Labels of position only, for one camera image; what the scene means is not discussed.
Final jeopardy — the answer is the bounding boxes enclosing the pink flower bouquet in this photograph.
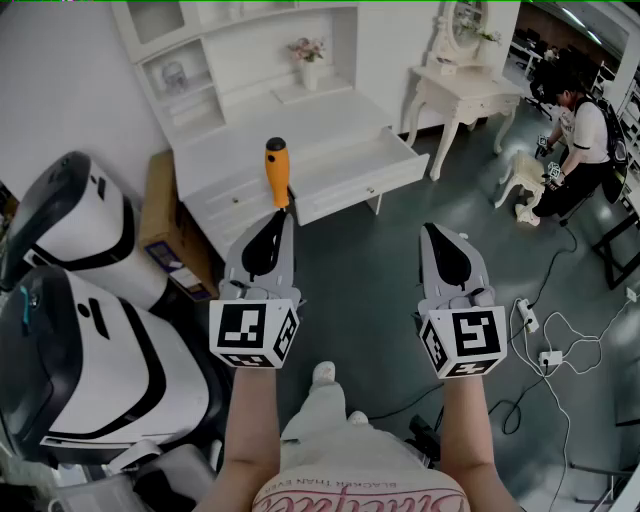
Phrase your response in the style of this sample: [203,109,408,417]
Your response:
[287,37,327,64]

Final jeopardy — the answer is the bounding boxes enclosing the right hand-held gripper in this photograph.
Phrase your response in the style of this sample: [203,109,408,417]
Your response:
[413,222,509,380]

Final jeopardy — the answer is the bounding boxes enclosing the orange handle screwdriver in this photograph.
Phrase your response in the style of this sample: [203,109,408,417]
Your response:
[264,136,292,216]

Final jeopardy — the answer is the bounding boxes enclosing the person's printed shirt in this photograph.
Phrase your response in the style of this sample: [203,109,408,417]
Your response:
[249,467,472,512]

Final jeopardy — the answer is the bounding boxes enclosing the white black machine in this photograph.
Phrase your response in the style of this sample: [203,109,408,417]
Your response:
[0,264,224,466]
[0,150,169,311]

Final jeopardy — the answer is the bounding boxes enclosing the white carved dressing table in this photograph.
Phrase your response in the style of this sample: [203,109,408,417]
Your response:
[402,64,524,182]

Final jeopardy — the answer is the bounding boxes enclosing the white carved stool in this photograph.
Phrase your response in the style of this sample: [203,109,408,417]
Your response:
[493,149,549,224]

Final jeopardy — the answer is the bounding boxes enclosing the brown cardboard box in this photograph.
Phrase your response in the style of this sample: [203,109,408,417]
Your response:
[138,149,221,302]

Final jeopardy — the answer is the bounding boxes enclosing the white shelf cabinet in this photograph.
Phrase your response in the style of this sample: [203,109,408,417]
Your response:
[110,2,431,261]

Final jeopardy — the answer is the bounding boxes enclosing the white vase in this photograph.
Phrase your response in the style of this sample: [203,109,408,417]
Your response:
[299,59,321,92]

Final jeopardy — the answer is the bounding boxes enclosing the black stand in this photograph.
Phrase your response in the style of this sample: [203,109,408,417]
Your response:
[404,414,442,469]

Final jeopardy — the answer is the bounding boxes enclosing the person's left forearm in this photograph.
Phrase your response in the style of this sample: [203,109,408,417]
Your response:
[197,367,284,512]

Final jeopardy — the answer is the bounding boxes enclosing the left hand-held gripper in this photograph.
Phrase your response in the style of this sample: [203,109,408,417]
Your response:
[208,212,305,370]

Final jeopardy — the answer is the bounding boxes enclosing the person's right forearm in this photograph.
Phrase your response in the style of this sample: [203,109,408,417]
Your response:
[439,375,521,512]

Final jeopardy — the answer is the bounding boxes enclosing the white cable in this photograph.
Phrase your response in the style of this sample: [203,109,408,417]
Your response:
[508,298,640,501]

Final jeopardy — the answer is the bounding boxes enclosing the black frame table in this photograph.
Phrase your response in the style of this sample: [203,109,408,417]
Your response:
[592,208,640,291]

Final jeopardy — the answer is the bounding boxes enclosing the person's grey trousers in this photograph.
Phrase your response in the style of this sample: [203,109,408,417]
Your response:
[279,382,432,474]

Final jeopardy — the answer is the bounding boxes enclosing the clear glass jar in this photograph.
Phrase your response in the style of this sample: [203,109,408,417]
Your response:
[162,62,189,94]

